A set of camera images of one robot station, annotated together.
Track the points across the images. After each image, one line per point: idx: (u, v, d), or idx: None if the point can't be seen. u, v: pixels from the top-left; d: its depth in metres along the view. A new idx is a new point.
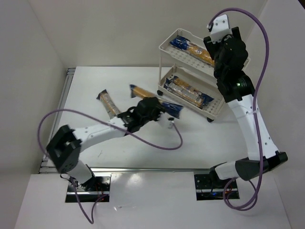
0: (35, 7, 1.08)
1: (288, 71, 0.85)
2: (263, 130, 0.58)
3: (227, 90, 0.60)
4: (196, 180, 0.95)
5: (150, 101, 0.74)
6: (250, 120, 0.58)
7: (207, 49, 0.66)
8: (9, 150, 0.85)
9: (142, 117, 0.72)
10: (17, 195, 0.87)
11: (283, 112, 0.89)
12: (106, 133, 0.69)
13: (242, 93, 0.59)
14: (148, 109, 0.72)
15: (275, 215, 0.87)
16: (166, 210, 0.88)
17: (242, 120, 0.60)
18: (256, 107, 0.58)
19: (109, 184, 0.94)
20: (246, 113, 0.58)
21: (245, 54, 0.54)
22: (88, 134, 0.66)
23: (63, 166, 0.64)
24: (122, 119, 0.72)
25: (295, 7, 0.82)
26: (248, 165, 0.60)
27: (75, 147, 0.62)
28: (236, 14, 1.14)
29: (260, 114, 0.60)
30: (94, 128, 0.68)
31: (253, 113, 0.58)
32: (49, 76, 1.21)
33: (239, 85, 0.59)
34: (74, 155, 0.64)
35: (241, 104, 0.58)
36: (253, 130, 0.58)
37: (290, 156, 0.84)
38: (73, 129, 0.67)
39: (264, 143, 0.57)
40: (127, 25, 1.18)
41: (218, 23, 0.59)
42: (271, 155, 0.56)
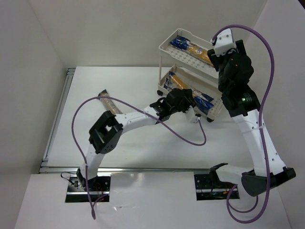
0: (35, 6, 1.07)
1: (288, 73, 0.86)
2: (269, 146, 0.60)
3: (231, 105, 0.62)
4: (196, 180, 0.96)
5: (178, 92, 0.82)
6: (257, 136, 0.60)
7: (211, 62, 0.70)
8: (9, 151, 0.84)
9: (172, 107, 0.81)
10: (18, 196, 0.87)
11: (284, 113, 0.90)
12: (142, 120, 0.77)
13: (247, 108, 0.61)
14: (177, 99, 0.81)
15: (274, 215, 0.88)
16: (167, 210, 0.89)
17: (249, 135, 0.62)
18: (262, 122, 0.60)
19: (109, 184, 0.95)
20: (251, 128, 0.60)
21: (249, 70, 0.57)
22: (127, 120, 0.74)
23: (106, 146, 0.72)
24: (154, 108, 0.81)
25: (295, 8, 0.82)
26: (255, 181, 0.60)
27: (118, 130, 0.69)
28: (236, 15, 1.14)
29: (266, 129, 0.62)
30: (131, 115, 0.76)
31: (259, 129, 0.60)
32: (49, 75, 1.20)
33: (244, 99, 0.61)
34: (116, 138, 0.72)
35: (248, 120, 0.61)
36: (259, 146, 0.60)
37: (290, 157, 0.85)
38: (114, 114, 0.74)
39: (270, 159, 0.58)
40: (128, 25, 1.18)
41: (222, 38, 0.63)
42: (278, 171, 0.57)
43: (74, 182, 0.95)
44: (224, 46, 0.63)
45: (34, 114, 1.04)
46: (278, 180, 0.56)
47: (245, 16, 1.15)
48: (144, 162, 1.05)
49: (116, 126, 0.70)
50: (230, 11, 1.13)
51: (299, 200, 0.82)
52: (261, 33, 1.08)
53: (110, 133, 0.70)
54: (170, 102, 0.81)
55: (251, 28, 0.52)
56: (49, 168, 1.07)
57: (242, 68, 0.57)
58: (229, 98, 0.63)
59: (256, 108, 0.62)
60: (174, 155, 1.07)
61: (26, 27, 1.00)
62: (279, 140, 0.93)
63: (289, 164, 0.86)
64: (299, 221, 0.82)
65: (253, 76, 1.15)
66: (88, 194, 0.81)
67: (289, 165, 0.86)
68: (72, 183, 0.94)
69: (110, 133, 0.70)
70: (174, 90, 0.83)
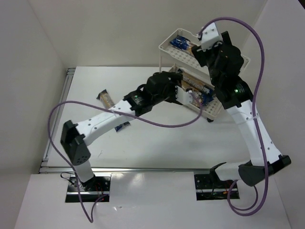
0: (35, 7, 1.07)
1: (288, 72, 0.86)
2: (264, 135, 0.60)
3: (225, 97, 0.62)
4: (196, 180, 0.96)
5: (162, 78, 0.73)
6: (251, 126, 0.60)
7: (198, 57, 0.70)
8: (9, 151, 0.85)
9: (153, 96, 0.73)
10: (18, 195, 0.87)
11: (283, 112, 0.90)
12: (113, 121, 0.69)
13: (241, 99, 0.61)
14: (161, 85, 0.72)
15: (274, 215, 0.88)
16: (165, 210, 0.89)
17: (243, 126, 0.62)
18: (256, 112, 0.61)
19: (109, 184, 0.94)
20: (246, 119, 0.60)
21: (240, 59, 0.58)
22: (92, 127, 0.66)
23: (76, 157, 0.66)
24: (130, 101, 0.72)
25: (295, 8, 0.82)
26: (253, 171, 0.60)
27: (79, 142, 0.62)
28: (235, 14, 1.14)
29: (259, 119, 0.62)
30: (97, 119, 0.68)
31: (254, 119, 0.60)
32: (49, 75, 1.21)
33: (237, 90, 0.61)
34: (83, 149, 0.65)
35: (241, 111, 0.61)
36: (254, 136, 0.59)
37: (291, 157, 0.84)
38: (76, 124, 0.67)
39: (267, 148, 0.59)
40: (127, 24, 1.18)
41: (208, 32, 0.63)
42: (275, 160, 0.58)
43: (74, 182, 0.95)
44: (210, 40, 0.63)
45: (34, 114, 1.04)
46: (275, 168, 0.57)
47: (245, 16, 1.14)
48: (142, 162, 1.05)
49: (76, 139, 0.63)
50: (230, 11, 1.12)
51: (298, 200, 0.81)
52: (262, 33, 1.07)
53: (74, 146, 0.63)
54: (150, 90, 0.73)
55: (239, 19, 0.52)
56: (49, 168, 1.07)
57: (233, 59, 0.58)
58: (222, 90, 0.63)
59: (249, 99, 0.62)
60: (174, 155, 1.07)
61: (26, 27, 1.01)
62: (280, 140, 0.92)
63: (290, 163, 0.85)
64: (298, 222, 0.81)
65: (253, 76, 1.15)
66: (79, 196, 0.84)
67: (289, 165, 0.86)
68: (72, 183, 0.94)
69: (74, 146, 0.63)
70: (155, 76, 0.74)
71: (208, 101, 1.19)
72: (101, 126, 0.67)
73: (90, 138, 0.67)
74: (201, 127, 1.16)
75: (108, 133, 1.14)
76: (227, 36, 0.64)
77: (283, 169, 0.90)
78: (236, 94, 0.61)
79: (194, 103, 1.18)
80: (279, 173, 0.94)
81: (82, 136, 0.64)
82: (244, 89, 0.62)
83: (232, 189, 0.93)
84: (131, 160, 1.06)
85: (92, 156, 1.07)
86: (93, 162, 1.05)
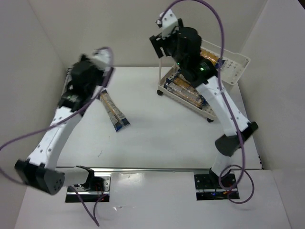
0: (35, 7, 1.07)
1: (288, 72, 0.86)
2: (232, 106, 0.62)
3: (192, 76, 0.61)
4: (196, 180, 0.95)
5: (78, 66, 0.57)
6: (220, 100, 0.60)
7: (157, 47, 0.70)
8: (9, 151, 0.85)
9: (86, 85, 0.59)
10: (18, 195, 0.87)
11: (283, 112, 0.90)
12: (62, 133, 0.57)
13: (207, 76, 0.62)
14: (88, 71, 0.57)
15: (274, 215, 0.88)
16: (165, 209, 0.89)
17: (213, 101, 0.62)
18: (222, 87, 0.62)
19: (109, 184, 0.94)
20: (214, 94, 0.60)
21: (198, 37, 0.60)
22: (45, 151, 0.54)
23: (50, 186, 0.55)
24: (66, 104, 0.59)
25: (295, 8, 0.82)
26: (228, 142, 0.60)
27: (44, 171, 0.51)
28: (235, 14, 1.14)
29: (226, 93, 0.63)
30: (45, 140, 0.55)
31: (221, 93, 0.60)
32: (49, 75, 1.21)
33: (203, 68, 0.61)
34: (52, 175, 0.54)
35: (208, 87, 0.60)
36: (224, 109, 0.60)
37: (291, 156, 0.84)
38: (27, 159, 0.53)
39: (236, 118, 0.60)
40: (127, 24, 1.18)
41: (167, 18, 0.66)
42: (244, 127, 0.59)
43: None
44: (171, 26, 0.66)
45: (34, 114, 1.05)
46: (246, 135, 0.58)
47: (245, 16, 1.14)
48: (142, 162, 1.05)
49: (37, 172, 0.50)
50: (230, 11, 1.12)
51: (298, 199, 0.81)
52: (262, 33, 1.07)
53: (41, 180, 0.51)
54: (78, 82, 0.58)
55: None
56: None
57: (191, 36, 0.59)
58: (188, 70, 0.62)
59: (215, 76, 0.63)
60: (174, 156, 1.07)
61: (25, 27, 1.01)
62: (280, 139, 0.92)
63: (290, 163, 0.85)
64: (298, 221, 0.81)
65: (253, 76, 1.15)
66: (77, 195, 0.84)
67: (289, 164, 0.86)
68: None
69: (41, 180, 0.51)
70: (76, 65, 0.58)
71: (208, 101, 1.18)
72: (55, 145, 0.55)
73: (52, 162, 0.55)
74: (201, 126, 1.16)
75: (108, 133, 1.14)
76: (181, 23, 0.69)
77: (283, 169, 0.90)
78: (201, 71, 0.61)
79: (194, 103, 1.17)
80: (279, 173, 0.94)
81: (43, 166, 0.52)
82: (209, 67, 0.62)
83: (232, 189, 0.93)
84: (131, 160, 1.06)
85: (93, 156, 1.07)
86: (94, 162, 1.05)
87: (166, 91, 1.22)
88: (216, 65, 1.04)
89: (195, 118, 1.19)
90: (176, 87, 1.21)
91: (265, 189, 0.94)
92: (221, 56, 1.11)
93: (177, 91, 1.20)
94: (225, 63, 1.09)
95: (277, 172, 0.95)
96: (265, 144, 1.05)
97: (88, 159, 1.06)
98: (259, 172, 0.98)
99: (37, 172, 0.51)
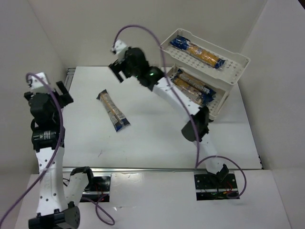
0: (35, 7, 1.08)
1: (287, 72, 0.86)
2: (184, 97, 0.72)
3: (146, 81, 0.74)
4: (196, 180, 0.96)
5: (35, 101, 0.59)
6: (170, 95, 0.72)
7: (115, 72, 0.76)
8: (9, 150, 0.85)
9: (52, 115, 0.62)
10: (17, 196, 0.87)
11: (282, 112, 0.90)
12: (56, 173, 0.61)
13: (157, 78, 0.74)
14: (49, 102, 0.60)
15: (274, 215, 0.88)
16: (165, 209, 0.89)
17: (167, 97, 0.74)
18: (170, 84, 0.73)
19: (109, 184, 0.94)
20: (166, 91, 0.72)
21: (141, 51, 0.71)
22: (52, 195, 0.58)
23: (73, 222, 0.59)
24: (43, 144, 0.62)
25: (295, 8, 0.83)
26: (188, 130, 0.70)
27: (62, 215, 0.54)
28: (235, 14, 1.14)
29: (177, 88, 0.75)
30: (45, 188, 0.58)
31: (170, 88, 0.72)
32: (48, 75, 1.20)
33: (152, 73, 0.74)
34: (69, 213, 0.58)
35: (159, 87, 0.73)
36: (176, 100, 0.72)
37: (291, 157, 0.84)
38: (39, 213, 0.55)
39: (188, 105, 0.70)
40: (127, 24, 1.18)
41: (118, 45, 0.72)
42: (197, 111, 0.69)
43: None
44: (121, 52, 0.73)
45: None
46: (198, 118, 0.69)
47: (245, 16, 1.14)
48: (142, 162, 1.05)
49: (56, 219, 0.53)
50: (230, 11, 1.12)
51: (299, 199, 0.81)
52: (262, 33, 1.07)
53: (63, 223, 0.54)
54: (44, 118, 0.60)
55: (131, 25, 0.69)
56: None
57: (136, 53, 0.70)
58: (142, 78, 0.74)
59: (164, 76, 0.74)
60: (174, 156, 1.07)
61: (25, 27, 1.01)
62: (280, 139, 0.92)
63: (290, 163, 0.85)
64: (298, 221, 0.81)
65: (253, 76, 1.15)
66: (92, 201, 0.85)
67: (289, 164, 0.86)
68: None
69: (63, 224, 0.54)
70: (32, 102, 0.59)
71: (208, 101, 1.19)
72: (55, 186, 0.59)
73: (63, 202, 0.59)
74: None
75: (108, 133, 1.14)
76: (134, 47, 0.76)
77: (283, 169, 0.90)
78: (151, 76, 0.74)
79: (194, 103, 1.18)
80: (279, 173, 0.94)
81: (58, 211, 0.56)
82: (157, 71, 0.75)
83: (232, 189, 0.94)
84: (130, 160, 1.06)
85: (92, 157, 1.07)
86: (94, 162, 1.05)
87: None
88: (216, 65, 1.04)
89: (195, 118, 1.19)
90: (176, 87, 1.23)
91: (265, 189, 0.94)
92: (222, 55, 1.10)
93: None
94: (225, 63, 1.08)
95: (277, 172, 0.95)
96: (265, 144, 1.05)
97: (88, 159, 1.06)
98: (259, 172, 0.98)
99: (55, 218, 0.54)
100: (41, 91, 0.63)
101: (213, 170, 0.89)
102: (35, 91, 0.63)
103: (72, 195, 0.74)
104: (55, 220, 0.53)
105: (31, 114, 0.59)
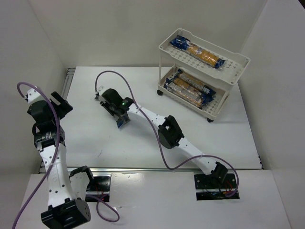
0: (35, 7, 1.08)
1: (287, 72, 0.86)
2: (151, 114, 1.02)
3: (121, 110, 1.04)
4: (196, 180, 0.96)
5: (35, 106, 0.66)
6: (140, 114, 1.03)
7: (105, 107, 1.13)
8: (8, 151, 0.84)
9: (51, 118, 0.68)
10: (17, 196, 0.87)
11: (282, 111, 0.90)
12: (63, 167, 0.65)
13: (127, 105, 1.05)
14: (48, 106, 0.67)
15: (275, 215, 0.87)
16: (165, 209, 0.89)
17: (139, 117, 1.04)
18: (139, 106, 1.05)
19: (109, 184, 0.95)
20: (136, 112, 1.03)
21: (113, 90, 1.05)
22: (61, 188, 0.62)
23: (85, 216, 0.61)
24: (45, 144, 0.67)
25: (295, 8, 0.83)
26: (168, 137, 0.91)
27: (73, 204, 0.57)
28: (235, 14, 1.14)
29: (144, 108, 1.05)
30: (53, 182, 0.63)
31: (139, 109, 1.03)
32: (48, 75, 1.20)
33: (124, 103, 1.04)
34: (81, 206, 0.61)
35: (131, 110, 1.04)
36: (146, 118, 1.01)
37: (292, 157, 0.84)
38: (51, 206, 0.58)
39: (155, 118, 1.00)
40: (127, 24, 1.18)
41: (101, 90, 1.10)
42: (163, 120, 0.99)
43: None
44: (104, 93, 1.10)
45: None
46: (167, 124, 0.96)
47: (245, 16, 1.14)
48: (142, 162, 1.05)
49: (68, 208, 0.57)
50: (229, 11, 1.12)
51: (299, 199, 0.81)
52: (262, 33, 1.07)
53: (75, 212, 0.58)
54: (44, 120, 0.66)
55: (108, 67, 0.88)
56: None
57: (108, 91, 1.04)
58: (117, 109, 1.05)
59: (133, 102, 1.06)
60: (174, 155, 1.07)
61: (25, 27, 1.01)
62: (280, 139, 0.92)
63: (290, 163, 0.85)
64: (298, 221, 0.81)
65: (253, 76, 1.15)
66: (97, 199, 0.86)
67: (290, 164, 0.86)
68: None
69: (76, 213, 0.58)
70: (32, 109, 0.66)
71: (208, 101, 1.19)
72: (62, 179, 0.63)
73: (71, 194, 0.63)
74: (202, 126, 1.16)
75: (108, 133, 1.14)
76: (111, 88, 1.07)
77: (283, 169, 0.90)
78: (123, 105, 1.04)
79: (194, 103, 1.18)
80: (279, 173, 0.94)
81: (68, 200, 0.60)
82: (128, 100, 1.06)
83: (232, 189, 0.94)
84: (130, 160, 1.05)
85: (92, 157, 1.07)
86: (93, 162, 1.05)
87: (166, 90, 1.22)
88: (216, 65, 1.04)
89: (195, 118, 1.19)
90: (176, 86, 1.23)
91: (265, 188, 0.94)
92: (222, 55, 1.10)
93: (177, 91, 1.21)
94: (225, 63, 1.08)
95: (277, 172, 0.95)
96: (265, 143, 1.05)
97: (88, 159, 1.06)
98: (259, 172, 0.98)
99: (67, 208, 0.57)
100: (39, 100, 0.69)
101: (206, 171, 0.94)
102: (33, 101, 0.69)
103: (77, 193, 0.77)
104: (67, 210, 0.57)
105: (33, 118, 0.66)
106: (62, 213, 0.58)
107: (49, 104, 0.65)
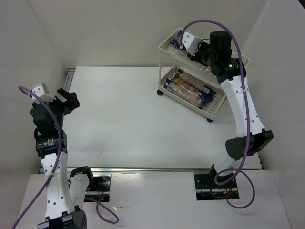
0: (35, 6, 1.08)
1: (287, 72, 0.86)
2: (251, 108, 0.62)
3: (219, 70, 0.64)
4: (196, 180, 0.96)
5: (37, 110, 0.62)
6: (240, 99, 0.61)
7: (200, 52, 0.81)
8: (8, 151, 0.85)
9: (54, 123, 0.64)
10: (17, 196, 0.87)
11: (283, 111, 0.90)
12: (63, 178, 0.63)
13: (233, 74, 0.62)
14: (50, 110, 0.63)
15: (274, 215, 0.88)
16: (164, 209, 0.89)
17: (232, 99, 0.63)
18: (246, 87, 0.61)
19: (109, 184, 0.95)
20: (235, 92, 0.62)
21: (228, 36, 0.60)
22: (59, 201, 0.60)
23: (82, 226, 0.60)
24: (46, 151, 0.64)
25: (294, 8, 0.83)
26: (236, 143, 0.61)
27: (70, 219, 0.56)
28: (235, 14, 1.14)
29: (249, 94, 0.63)
30: (52, 193, 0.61)
31: (243, 92, 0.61)
32: (48, 75, 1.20)
33: (231, 65, 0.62)
34: (78, 217, 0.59)
35: (232, 84, 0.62)
36: (241, 108, 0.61)
37: (292, 156, 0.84)
38: (48, 219, 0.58)
39: (251, 120, 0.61)
40: (127, 24, 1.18)
41: (186, 40, 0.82)
42: (257, 131, 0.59)
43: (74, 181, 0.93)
44: (192, 44, 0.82)
45: None
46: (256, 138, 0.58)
47: (245, 16, 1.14)
48: (142, 162, 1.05)
49: (65, 222, 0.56)
50: (229, 11, 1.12)
51: (298, 199, 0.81)
52: (262, 33, 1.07)
53: (71, 226, 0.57)
54: (45, 125, 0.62)
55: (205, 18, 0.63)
56: None
57: (224, 34, 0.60)
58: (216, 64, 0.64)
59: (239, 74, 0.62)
60: (175, 156, 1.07)
61: (25, 27, 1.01)
62: (280, 139, 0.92)
63: (290, 162, 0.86)
64: (299, 221, 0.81)
65: (253, 76, 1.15)
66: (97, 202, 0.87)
67: (290, 164, 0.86)
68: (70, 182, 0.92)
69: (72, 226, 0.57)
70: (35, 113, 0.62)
71: (208, 100, 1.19)
72: (61, 191, 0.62)
73: (70, 206, 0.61)
74: (202, 126, 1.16)
75: (108, 133, 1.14)
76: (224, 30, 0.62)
77: (283, 169, 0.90)
78: (230, 68, 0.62)
79: (194, 103, 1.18)
80: (278, 172, 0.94)
81: (66, 213, 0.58)
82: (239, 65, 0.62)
83: (232, 189, 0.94)
84: (130, 160, 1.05)
85: (93, 157, 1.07)
86: (93, 162, 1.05)
87: (166, 90, 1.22)
88: None
89: (196, 118, 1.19)
90: (176, 86, 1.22)
91: (264, 188, 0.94)
92: None
93: (177, 91, 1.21)
94: None
95: (277, 172, 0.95)
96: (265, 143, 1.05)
97: (88, 160, 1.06)
98: (259, 172, 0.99)
99: (64, 222, 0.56)
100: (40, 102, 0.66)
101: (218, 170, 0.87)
102: (36, 101, 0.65)
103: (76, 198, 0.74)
104: (64, 223, 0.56)
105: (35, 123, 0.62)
106: (58, 223, 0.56)
107: (49, 110, 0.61)
